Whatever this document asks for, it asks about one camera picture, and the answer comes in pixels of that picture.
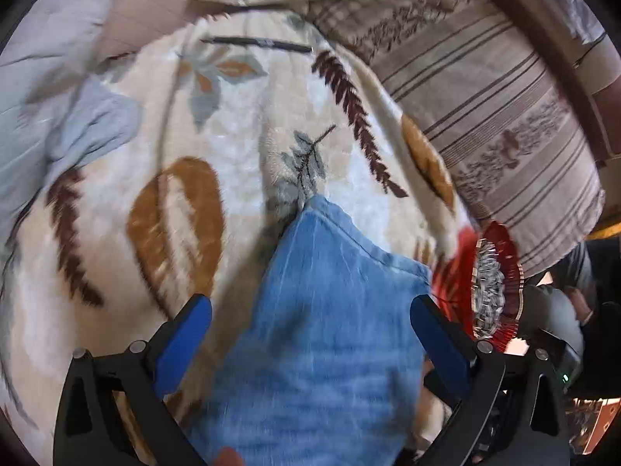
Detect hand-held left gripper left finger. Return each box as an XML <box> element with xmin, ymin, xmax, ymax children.
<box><xmin>53</xmin><ymin>294</ymin><xmax>214</xmax><ymax>466</ymax></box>

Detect blue denim pants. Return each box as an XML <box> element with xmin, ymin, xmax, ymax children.
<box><xmin>187</xmin><ymin>194</ymin><xmax>434</xmax><ymax>466</ymax></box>

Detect light grey sheet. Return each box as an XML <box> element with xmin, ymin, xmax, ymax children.
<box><xmin>0</xmin><ymin>0</ymin><xmax>144</xmax><ymax>214</ymax></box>

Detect cream leaf print blanket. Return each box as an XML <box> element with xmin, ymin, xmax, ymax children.
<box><xmin>0</xmin><ymin>10</ymin><xmax>467</xmax><ymax>466</ymax></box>

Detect sunflower seeds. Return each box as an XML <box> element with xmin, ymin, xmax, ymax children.
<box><xmin>470</xmin><ymin>247</ymin><xmax>506</xmax><ymax>336</ymax></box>

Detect black pen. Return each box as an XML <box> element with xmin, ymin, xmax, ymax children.
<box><xmin>201</xmin><ymin>36</ymin><xmax>314</xmax><ymax>54</ymax></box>

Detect striped beige pillow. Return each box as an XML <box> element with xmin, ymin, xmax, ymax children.
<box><xmin>310</xmin><ymin>0</ymin><xmax>607</xmax><ymax>277</ymax></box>

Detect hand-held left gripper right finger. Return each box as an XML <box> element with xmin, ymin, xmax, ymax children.
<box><xmin>410</xmin><ymin>294</ymin><xmax>571</xmax><ymax>466</ymax></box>

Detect red patterned cloth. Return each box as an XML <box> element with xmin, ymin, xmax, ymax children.
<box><xmin>432</xmin><ymin>221</ymin><xmax>527</xmax><ymax>350</ymax></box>

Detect grey crumpled cloth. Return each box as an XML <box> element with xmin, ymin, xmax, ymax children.
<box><xmin>526</xmin><ymin>0</ymin><xmax>609</xmax><ymax>47</ymax></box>

